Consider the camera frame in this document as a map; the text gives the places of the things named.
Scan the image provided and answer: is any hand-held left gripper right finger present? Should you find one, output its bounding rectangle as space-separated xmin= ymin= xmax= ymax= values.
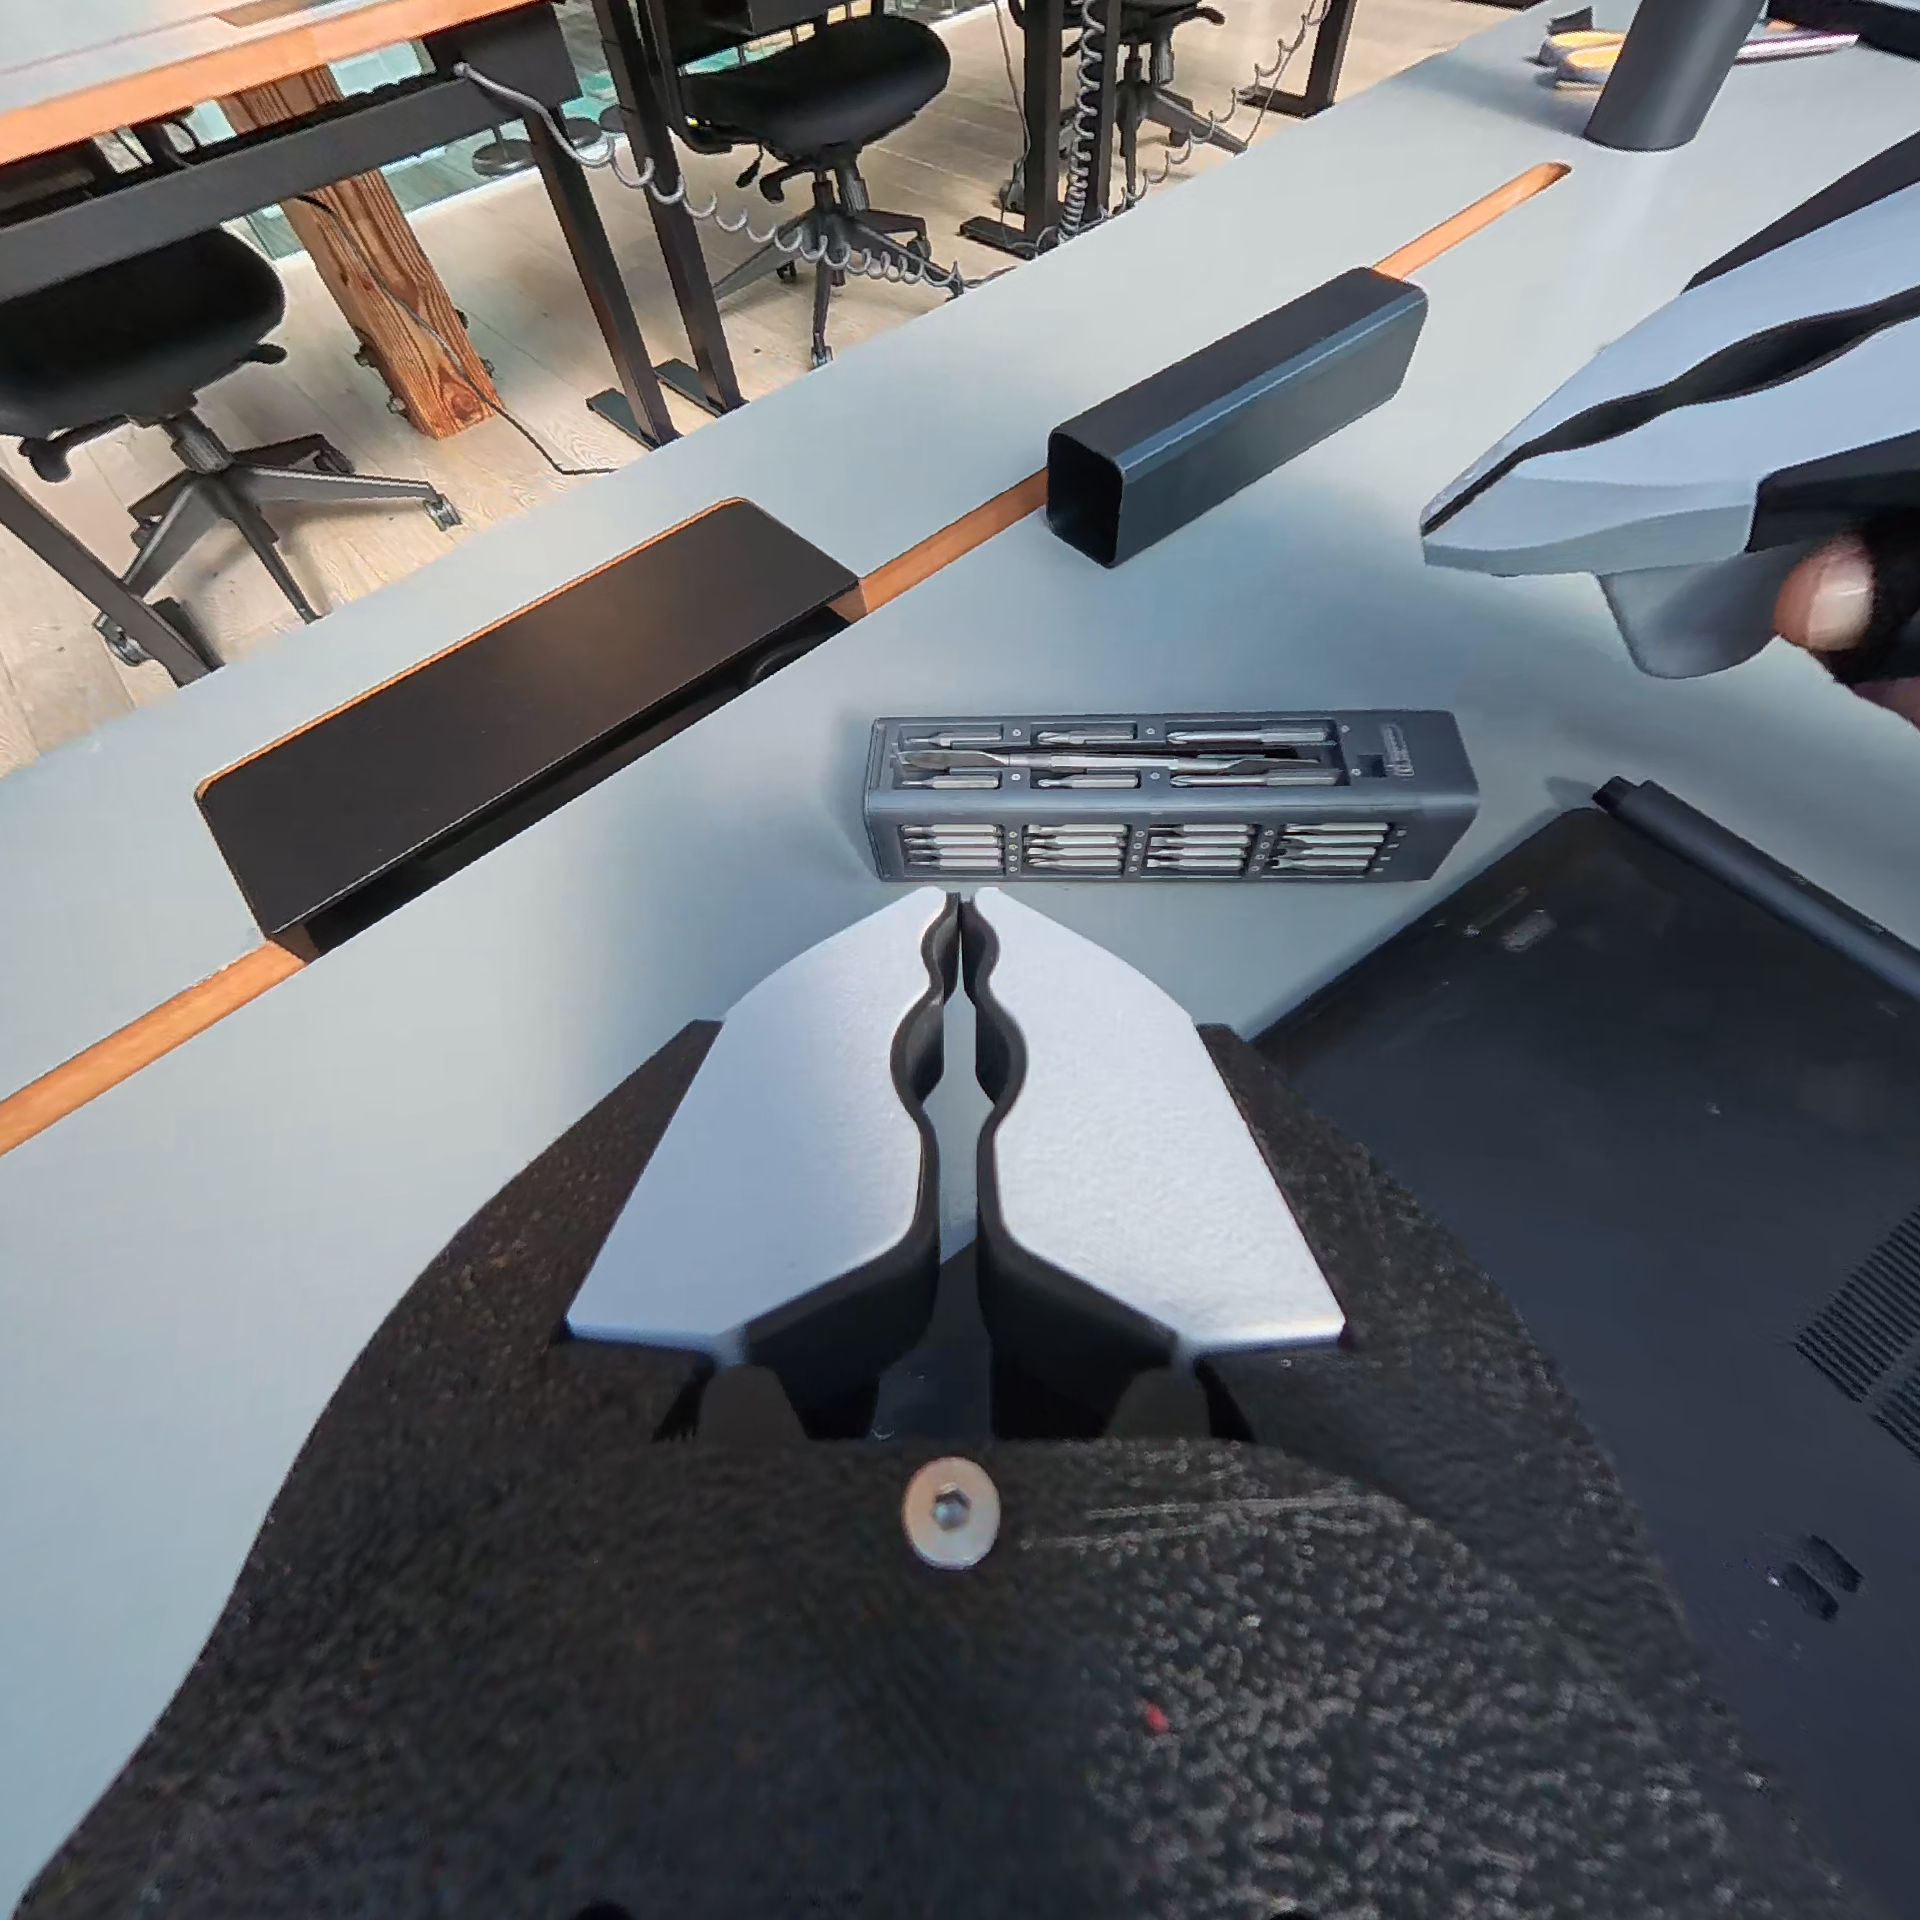
xmin=960 ymin=887 xmax=1351 ymax=1370

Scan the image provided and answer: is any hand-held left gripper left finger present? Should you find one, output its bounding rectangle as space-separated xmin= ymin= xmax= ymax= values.
xmin=565 ymin=887 xmax=961 ymax=1375

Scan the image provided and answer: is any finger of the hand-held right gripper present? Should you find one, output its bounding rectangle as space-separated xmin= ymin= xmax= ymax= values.
xmin=1418 ymin=335 xmax=1920 ymax=585
xmin=1477 ymin=143 xmax=1920 ymax=472

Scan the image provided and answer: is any grey screwdriver bit tray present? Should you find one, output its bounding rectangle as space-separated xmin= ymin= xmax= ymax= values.
xmin=864 ymin=710 xmax=1481 ymax=890

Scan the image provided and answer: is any dark grey screwdriver handle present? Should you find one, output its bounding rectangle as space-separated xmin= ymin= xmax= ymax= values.
xmin=1593 ymin=778 xmax=1920 ymax=963

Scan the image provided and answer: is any black laptop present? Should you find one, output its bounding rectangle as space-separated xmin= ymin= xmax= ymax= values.
xmin=1251 ymin=802 xmax=1920 ymax=1878

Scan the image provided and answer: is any steel pry tool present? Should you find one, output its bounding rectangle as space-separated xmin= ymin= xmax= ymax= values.
xmin=895 ymin=751 xmax=1336 ymax=785

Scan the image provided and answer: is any black framed wooden desk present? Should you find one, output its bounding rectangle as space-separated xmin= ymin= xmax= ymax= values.
xmin=0 ymin=0 xmax=751 ymax=452

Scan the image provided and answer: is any grey monitor stand pole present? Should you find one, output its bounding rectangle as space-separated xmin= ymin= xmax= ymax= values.
xmin=1582 ymin=0 xmax=1759 ymax=154

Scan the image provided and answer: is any set of steel screwdriver bits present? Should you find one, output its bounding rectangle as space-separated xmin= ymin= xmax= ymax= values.
xmin=883 ymin=726 xmax=1390 ymax=881

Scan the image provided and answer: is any dark grey metal case sleeve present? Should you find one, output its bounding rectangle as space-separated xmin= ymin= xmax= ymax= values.
xmin=1045 ymin=268 xmax=1430 ymax=570

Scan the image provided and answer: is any black office chair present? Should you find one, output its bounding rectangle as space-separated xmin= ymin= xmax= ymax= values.
xmin=0 ymin=225 xmax=455 ymax=672
xmin=673 ymin=0 xmax=963 ymax=372

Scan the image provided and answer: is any black desk cable flap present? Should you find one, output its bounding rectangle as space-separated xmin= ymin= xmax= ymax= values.
xmin=194 ymin=499 xmax=864 ymax=963

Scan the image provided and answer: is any grey coiled cable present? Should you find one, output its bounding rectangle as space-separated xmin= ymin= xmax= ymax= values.
xmin=598 ymin=134 xmax=979 ymax=298

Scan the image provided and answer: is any wooden post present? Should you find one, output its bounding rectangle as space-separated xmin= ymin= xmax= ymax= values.
xmin=223 ymin=83 xmax=499 ymax=443

